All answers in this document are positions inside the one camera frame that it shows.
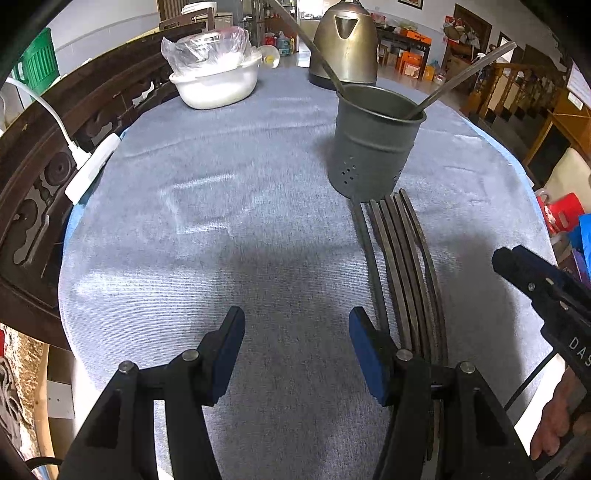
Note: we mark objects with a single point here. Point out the white power strip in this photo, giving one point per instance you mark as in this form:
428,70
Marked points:
90,170

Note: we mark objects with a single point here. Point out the dark wooden chopstick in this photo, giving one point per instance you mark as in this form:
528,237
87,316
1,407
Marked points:
461,76
427,258
330,77
387,258
400,258
414,258

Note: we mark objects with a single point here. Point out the grey tablecloth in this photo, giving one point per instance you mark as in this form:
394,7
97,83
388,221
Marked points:
231,207

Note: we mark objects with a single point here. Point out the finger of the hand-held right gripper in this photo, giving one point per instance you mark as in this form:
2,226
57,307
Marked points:
531,277

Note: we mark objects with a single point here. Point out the grey metal utensil holder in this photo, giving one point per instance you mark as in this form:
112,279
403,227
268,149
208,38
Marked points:
369,152

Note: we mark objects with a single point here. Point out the white plastic basin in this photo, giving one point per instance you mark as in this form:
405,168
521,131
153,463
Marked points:
217,90

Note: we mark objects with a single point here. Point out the wooden side table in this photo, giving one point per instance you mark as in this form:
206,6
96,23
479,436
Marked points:
406,46

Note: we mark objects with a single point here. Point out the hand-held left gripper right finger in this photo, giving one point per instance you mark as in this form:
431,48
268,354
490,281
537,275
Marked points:
369,360

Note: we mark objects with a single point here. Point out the cream chair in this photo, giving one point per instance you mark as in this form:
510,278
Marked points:
570,175

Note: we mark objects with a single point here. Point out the blue plastic bottle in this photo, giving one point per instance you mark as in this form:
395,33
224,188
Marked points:
285,45

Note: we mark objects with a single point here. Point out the framed wall picture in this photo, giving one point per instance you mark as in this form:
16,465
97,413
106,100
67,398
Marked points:
411,2

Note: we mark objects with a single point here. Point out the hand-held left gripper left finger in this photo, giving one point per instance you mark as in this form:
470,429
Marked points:
228,360

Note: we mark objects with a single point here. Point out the white wall socket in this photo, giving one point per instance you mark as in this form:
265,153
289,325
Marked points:
60,399

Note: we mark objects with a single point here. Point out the clear plastic bag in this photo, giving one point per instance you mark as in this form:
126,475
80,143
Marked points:
203,46

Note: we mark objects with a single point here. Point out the person's right hand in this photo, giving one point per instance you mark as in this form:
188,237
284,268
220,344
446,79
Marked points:
551,424

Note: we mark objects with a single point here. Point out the wooden staircase railing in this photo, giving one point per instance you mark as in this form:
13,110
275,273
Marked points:
512,87

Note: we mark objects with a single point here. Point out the red shopping bag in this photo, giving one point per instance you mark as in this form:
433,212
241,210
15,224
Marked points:
561,214

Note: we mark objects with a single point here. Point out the light blue under cloth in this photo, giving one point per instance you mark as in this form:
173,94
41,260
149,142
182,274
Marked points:
535,198

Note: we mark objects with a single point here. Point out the green thermos flask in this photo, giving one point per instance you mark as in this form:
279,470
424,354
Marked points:
39,64

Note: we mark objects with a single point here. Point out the grey refrigerator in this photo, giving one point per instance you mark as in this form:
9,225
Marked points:
226,21

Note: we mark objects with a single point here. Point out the orange cardboard box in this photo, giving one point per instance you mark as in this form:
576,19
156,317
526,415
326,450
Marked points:
411,63

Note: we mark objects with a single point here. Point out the carved dark wooden bench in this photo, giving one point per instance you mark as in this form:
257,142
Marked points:
41,184

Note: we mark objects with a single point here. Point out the brass electric kettle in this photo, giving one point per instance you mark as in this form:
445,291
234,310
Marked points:
346,46

